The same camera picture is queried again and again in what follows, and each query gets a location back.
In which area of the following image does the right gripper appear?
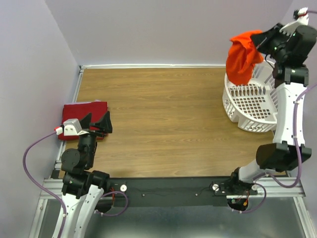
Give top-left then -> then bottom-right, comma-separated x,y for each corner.
249,23 -> 290,62

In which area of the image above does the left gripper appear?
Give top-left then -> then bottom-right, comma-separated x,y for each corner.
78,110 -> 113,167

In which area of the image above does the orange t-shirt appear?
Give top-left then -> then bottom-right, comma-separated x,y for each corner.
226,30 -> 264,86

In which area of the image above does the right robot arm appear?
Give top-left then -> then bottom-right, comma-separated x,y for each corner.
227,22 -> 317,194

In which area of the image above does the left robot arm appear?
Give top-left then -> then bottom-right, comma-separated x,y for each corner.
53,112 -> 112,238

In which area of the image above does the folded dark red t-shirt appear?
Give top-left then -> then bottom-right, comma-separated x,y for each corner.
58,101 -> 108,141

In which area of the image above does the white plastic laundry basket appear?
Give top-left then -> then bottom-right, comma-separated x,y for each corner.
222,61 -> 278,133

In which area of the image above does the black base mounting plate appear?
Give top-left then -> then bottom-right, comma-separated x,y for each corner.
110,176 -> 257,207

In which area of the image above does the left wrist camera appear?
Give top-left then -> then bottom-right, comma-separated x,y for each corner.
54,119 -> 88,136

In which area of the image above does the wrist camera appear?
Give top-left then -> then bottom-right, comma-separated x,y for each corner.
54,119 -> 88,136
279,7 -> 309,36

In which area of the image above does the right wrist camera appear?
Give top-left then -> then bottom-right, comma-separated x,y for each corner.
279,7 -> 309,36

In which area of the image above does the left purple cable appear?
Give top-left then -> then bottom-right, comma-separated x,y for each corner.
22,130 -> 129,233

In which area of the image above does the purple cable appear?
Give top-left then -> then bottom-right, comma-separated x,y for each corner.
231,83 -> 317,214
22,130 -> 129,233

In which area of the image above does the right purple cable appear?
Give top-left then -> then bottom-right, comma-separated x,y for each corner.
231,83 -> 317,214

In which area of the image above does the aluminium frame rail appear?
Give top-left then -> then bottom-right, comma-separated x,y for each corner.
39,176 -> 306,199

